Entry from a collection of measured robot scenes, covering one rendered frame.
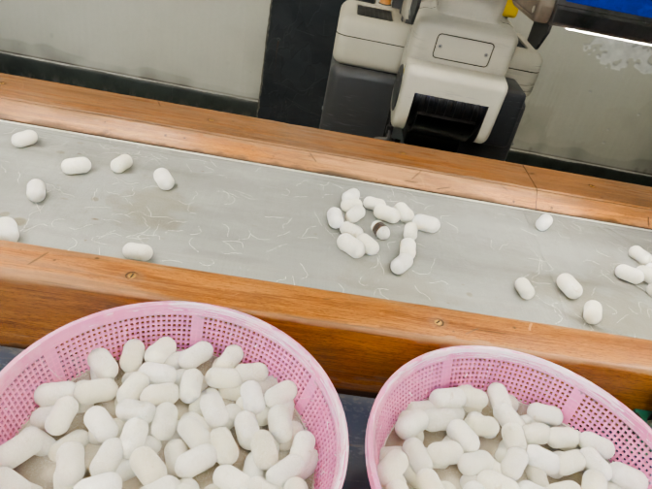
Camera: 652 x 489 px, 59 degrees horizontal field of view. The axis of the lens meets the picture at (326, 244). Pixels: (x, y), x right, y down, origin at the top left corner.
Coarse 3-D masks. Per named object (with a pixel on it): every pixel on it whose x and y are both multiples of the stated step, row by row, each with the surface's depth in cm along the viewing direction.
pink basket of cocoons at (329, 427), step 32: (96, 320) 49; (128, 320) 51; (160, 320) 52; (192, 320) 53; (224, 320) 53; (256, 320) 52; (32, 352) 45; (64, 352) 48; (256, 352) 53; (288, 352) 51; (0, 384) 42; (32, 384) 45; (320, 384) 48; (0, 416) 42; (320, 416) 47; (320, 448) 46; (320, 480) 44
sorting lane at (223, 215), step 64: (0, 128) 80; (0, 192) 67; (64, 192) 69; (128, 192) 72; (192, 192) 75; (256, 192) 77; (320, 192) 81; (384, 192) 84; (192, 256) 63; (256, 256) 65; (320, 256) 68; (384, 256) 70; (448, 256) 73; (512, 256) 75; (576, 256) 78; (576, 320) 66; (640, 320) 68
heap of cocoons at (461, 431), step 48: (432, 432) 51; (480, 432) 50; (528, 432) 51; (576, 432) 52; (384, 480) 45; (432, 480) 45; (480, 480) 46; (528, 480) 46; (576, 480) 49; (624, 480) 48
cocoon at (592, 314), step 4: (592, 300) 67; (588, 304) 66; (592, 304) 66; (596, 304) 66; (600, 304) 66; (584, 308) 67; (588, 308) 66; (592, 308) 65; (596, 308) 65; (600, 308) 66; (584, 312) 66; (588, 312) 65; (592, 312) 65; (596, 312) 65; (600, 312) 65; (584, 316) 66; (588, 316) 65; (592, 316) 65; (596, 316) 65; (600, 316) 65; (588, 320) 65; (592, 320) 65; (596, 320) 65; (600, 320) 65
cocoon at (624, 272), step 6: (624, 264) 75; (618, 270) 75; (624, 270) 74; (630, 270) 74; (636, 270) 74; (618, 276) 75; (624, 276) 74; (630, 276) 74; (636, 276) 74; (642, 276) 74; (636, 282) 74
